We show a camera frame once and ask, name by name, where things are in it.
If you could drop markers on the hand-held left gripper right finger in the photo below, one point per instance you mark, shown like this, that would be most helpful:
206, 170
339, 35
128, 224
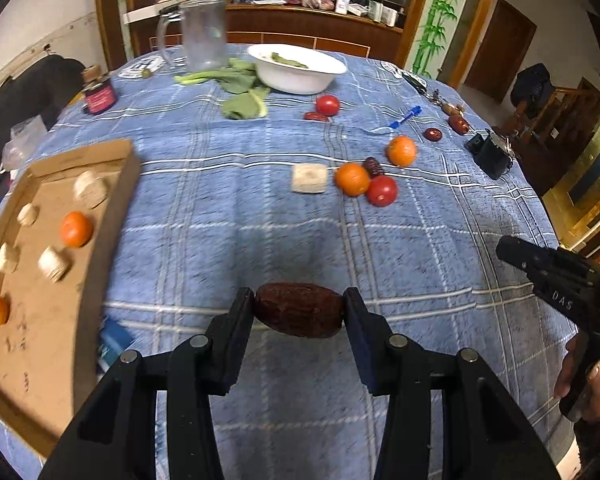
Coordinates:
362, 345

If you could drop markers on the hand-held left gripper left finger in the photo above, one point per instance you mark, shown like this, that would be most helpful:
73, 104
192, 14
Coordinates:
235, 340

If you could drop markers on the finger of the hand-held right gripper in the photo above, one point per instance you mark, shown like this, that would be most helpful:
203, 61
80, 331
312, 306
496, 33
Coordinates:
522, 257

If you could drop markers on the large red date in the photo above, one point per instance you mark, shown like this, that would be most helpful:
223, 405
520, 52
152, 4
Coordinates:
300, 310

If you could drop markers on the red tomato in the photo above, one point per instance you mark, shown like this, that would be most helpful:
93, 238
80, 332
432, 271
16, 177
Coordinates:
327, 105
381, 191

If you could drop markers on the dark red date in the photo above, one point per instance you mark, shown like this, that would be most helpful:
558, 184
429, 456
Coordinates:
373, 166

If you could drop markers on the beige cracker block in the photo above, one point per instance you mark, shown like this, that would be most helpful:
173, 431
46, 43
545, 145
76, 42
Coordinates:
309, 178

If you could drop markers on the cardboard tray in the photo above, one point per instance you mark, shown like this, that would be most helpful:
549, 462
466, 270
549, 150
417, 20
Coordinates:
35, 350

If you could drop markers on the large beige round cake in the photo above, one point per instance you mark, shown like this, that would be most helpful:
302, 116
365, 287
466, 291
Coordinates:
91, 189

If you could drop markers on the blue plaid blanket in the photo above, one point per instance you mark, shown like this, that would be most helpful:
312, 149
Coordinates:
280, 240

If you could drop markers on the wooden chair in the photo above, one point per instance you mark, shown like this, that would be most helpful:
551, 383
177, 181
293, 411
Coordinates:
565, 105

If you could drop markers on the dark bag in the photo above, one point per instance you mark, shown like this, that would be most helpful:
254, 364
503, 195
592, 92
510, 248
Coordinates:
530, 85

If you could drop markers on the blue pen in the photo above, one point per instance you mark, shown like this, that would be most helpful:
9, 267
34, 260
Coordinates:
405, 117

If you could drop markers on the bunch of keys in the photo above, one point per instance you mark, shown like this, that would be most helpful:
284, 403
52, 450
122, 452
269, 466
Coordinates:
415, 80

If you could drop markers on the brown wooden door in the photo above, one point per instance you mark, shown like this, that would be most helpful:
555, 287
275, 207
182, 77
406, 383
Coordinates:
500, 50

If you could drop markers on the folded green vegetable leaf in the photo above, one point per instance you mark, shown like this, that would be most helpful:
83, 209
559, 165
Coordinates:
242, 105

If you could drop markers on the green vegetable leaf with stem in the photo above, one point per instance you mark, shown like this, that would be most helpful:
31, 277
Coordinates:
240, 80

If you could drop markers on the white bowl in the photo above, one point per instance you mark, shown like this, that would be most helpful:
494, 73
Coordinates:
300, 77

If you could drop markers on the dark jar with pink label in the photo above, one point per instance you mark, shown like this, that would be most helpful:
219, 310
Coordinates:
100, 100

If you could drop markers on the small green leaf piece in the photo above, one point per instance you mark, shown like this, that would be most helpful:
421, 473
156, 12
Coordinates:
290, 61

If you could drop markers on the crumpled clear plastic bag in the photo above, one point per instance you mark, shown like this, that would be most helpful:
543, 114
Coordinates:
25, 137

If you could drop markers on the clear glass pitcher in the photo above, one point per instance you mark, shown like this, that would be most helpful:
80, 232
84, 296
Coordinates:
205, 35

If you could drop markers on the wooden cabinet counter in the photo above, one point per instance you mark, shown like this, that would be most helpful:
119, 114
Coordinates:
305, 25

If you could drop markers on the gold metal frame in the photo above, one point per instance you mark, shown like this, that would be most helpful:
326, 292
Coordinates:
580, 180

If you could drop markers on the bamboo wall decoration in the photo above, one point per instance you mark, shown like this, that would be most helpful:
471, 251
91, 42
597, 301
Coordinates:
430, 35

